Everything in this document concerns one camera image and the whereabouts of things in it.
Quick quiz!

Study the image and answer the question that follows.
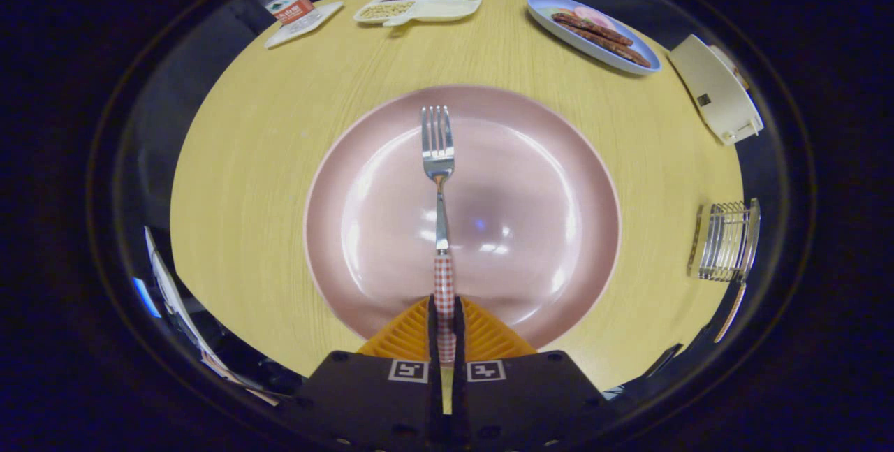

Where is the clear bottle with red label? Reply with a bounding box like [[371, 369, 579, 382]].
[[258, 0, 323, 28]]

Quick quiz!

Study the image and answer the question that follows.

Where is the pink ham slice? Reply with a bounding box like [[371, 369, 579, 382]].
[[573, 6, 615, 30]]

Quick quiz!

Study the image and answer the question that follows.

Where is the fork with red checked handle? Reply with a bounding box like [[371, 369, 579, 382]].
[[420, 105, 458, 365]]

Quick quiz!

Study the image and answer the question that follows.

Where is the white paper board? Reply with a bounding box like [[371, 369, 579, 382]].
[[143, 226, 280, 407]]

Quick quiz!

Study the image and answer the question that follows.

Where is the white toaster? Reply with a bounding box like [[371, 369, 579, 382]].
[[668, 34, 765, 147]]

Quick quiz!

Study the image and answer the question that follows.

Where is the spoon with red checked handle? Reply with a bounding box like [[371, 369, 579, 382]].
[[712, 282, 748, 344]]

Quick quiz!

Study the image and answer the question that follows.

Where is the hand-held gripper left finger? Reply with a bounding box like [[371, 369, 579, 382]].
[[293, 296, 444, 452]]

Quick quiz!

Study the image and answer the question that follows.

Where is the laptop with lit screen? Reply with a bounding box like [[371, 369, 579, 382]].
[[133, 277, 163, 319]]

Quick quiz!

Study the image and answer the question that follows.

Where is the blue oval plate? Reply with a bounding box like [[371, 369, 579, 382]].
[[527, 0, 662, 76]]

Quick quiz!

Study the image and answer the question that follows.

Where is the brown bacon strip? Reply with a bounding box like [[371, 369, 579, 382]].
[[552, 12, 634, 48], [559, 22, 652, 68]]

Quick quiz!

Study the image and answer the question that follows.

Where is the metal wire basket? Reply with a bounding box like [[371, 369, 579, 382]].
[[687, 198, 762, 283]]

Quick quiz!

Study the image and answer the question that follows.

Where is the white divided bean tray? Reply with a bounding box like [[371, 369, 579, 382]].
[[353, 0, 483, 27]]

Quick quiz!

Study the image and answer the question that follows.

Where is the pink round plate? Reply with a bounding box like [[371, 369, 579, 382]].
[[303, 85, 622, 351]]

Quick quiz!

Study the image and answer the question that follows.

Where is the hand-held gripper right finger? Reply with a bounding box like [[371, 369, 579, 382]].
[[447, 296, 619, 452]]

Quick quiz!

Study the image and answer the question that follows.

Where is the white square coaster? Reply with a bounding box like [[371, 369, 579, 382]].
[[264, 2, 345, 50]]

